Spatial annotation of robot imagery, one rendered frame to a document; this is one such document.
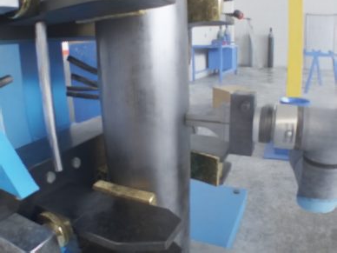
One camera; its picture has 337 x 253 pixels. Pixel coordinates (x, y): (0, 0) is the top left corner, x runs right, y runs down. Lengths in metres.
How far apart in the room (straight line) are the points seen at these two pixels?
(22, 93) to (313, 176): 0.80
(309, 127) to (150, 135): 0.31
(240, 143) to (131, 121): 0.23
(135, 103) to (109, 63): 0.10
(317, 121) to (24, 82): 0.77
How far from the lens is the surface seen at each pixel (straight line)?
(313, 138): 0.53
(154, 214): 0.53
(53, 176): 0.65
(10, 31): 0.58
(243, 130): 0.55
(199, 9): 0.74
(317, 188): 0.57
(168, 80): 0.54
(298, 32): 3.05
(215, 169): 0.79
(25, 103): 0.86
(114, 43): 0.54
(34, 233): 0.54
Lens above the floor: 0.84
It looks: 15 degrees down
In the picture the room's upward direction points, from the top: 2 degrees counter-clockwise
